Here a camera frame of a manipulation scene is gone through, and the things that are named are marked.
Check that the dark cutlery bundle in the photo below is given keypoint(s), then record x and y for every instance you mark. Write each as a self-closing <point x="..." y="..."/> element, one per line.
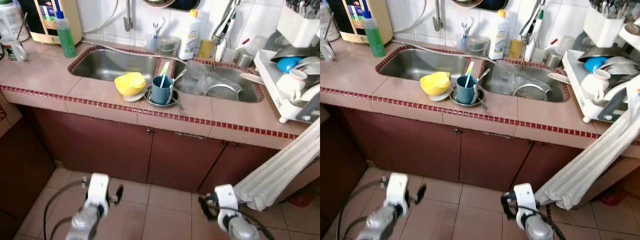
<point x="302" y="6"/>
<point x="607" y="6"/>

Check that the steel bowl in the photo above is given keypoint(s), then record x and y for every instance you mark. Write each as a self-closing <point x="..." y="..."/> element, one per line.
<point x="600" y="51"/>
<point x="292" y="51"/>

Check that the red floor item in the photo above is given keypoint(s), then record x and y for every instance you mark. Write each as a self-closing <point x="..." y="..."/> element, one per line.
<point x="302" y="200"/>
<point x="612" y="199"/>

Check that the steel tap with white fitting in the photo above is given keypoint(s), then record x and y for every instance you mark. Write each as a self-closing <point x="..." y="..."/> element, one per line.
<point x="128" y="17"/>
<point x="438" y="17"/>

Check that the white bottle yellow cap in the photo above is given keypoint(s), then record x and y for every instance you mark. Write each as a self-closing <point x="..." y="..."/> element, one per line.
<point x="190" y="37"/>
<point x="498" y="37"/>

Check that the clear plastic container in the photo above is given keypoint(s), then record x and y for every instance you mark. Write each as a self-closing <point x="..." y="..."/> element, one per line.
<point x="257" y="45"/>
<point x="564" y="45"/>

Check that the hanging steel wok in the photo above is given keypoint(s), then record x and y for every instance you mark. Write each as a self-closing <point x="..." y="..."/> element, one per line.
<point x="155" y="2"/>
<point x="462" y="2"/>

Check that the white printed mug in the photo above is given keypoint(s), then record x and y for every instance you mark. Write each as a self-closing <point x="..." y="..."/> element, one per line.
<point x="12" y="50"/>
<point x="327" y="50"/>

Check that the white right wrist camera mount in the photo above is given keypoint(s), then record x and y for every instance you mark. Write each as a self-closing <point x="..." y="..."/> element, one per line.
<point x="226" y="200"/>
<point x="525" y="199"/>

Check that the blue plastic cup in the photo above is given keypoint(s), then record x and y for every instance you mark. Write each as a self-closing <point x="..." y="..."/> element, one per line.
<point x="466" y="92"/>
<point x="161" y="92"/>

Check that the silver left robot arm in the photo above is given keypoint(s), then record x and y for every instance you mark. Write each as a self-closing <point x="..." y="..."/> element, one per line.
<point x="376" y="225"/>
<point x="82" y="224"/>

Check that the clear plastic tub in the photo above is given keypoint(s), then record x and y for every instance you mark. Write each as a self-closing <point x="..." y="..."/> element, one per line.
<point x="478" y="46"/>
<point x="169" y="46"/>

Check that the white dish rack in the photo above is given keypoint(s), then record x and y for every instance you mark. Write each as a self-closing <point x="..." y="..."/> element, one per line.
<point x="574" y="85"/>
<point x="267" y="85"/>

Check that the red tipped utensil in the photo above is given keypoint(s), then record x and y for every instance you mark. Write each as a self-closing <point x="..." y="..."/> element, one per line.
<point x="245" y="41"/>
<point x="551" y="41"/>

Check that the white utensil holder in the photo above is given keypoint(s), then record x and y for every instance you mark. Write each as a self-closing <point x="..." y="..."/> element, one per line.
<point x="297" y="27"/>
<point x="602" y="27"/>

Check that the round steel plate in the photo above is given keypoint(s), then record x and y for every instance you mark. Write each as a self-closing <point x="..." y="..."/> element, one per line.
<point x="152" y="101"/>
<point x="452" y="101"/>

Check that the small clear cup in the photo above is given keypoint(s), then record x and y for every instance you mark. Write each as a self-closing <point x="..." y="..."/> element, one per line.
<point x="461" y="44"/>
<point x="152" y="44"/>

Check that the small steel cup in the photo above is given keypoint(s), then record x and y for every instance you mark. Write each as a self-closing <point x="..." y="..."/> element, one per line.
<point x="243" y="59"/>
<point x="552" y="59"/>

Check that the green soap bottle blue cap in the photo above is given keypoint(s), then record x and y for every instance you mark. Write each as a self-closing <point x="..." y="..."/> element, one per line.
<point x="375" y="39"/>
<point x="66" y="40"/>

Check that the mustard yellow sponge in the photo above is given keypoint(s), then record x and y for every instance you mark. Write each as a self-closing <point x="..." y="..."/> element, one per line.
<point x="515" y="49"/>
<point x="205" y="49"/>

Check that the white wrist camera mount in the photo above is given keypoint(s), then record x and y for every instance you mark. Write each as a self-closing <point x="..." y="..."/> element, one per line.
<point x="97" y="190"/>
<point x="525" y="199"/>
<point x="226" y="200"/>
<point x="397" y="190"/>

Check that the cream water ionizer machine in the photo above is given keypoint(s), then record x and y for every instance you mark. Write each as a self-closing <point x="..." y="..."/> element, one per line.
<point x="37" y="20"/>
<point x="350" y="20"/>

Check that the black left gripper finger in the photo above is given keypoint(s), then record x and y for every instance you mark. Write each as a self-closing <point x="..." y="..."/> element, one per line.
<point x="118" y="192"/>
<point x="421" y="192"/>

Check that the green white toothbrush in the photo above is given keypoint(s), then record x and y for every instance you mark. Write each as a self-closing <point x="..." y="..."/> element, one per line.
<point x="469" y="70"/>
<point x="164" y="70"/>

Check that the steel sink basin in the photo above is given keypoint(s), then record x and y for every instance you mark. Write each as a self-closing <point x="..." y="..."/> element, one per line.
<point x="250" y="90"/>
<point x="557" y="90"/>
<point x="110" y="65"/>
<point x="417" y="65"/>

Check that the pale flat spatula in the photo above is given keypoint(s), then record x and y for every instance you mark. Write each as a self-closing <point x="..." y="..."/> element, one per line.
<point x="251" y="78"/>
<point x="557" y="78"/>

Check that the steel sink faucet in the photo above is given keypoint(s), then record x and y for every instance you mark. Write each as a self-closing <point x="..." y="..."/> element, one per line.
<point x="531" y="25"/>
<point x="222" y="27"/>

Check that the steel spoon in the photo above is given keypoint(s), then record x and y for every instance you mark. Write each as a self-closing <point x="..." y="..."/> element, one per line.
<point x="182" y="106"/>
<point x="485" y="106"/>

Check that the small white saucer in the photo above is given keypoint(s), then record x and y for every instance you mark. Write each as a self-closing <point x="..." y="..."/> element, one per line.
<point x="136" y="98"/>
<point x="440" y="98"/>

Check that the white bottle green cap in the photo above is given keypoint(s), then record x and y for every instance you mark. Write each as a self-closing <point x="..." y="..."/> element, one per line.
<point x="529" y="52"/>
<point x="220" y="52"/>

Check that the white plate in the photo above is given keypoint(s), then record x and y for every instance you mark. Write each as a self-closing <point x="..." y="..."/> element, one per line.
<point x="309" y="65"/>
<point x="620" y="65"/>

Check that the yellow plastic bowl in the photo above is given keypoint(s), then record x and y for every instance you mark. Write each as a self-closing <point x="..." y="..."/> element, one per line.
<point x="435" y="82"/>
<point x="129" y="82"/>

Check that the blue bowl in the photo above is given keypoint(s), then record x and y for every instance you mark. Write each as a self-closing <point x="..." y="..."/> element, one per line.
<point x="596" y="64"/>
<point x="289" y="64"/>

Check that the hanging black pan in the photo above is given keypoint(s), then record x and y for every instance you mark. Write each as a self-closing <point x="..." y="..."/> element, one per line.
<point x="185" y="4"/>
<point x="492" y="4"/>

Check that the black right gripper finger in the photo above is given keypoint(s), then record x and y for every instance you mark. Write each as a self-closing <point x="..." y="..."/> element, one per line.
<point x="204" y="204"/>
<point x="505" y="202"/>

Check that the clear plastic jar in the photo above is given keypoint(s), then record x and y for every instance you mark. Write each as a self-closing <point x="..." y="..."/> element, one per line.
<point x="325" y="20"/>
<point x="10" y="20"/>

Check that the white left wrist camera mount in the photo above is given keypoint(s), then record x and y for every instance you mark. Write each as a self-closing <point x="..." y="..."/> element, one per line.
<point x="97" y="190"/>
<point x="397" y="190"/>

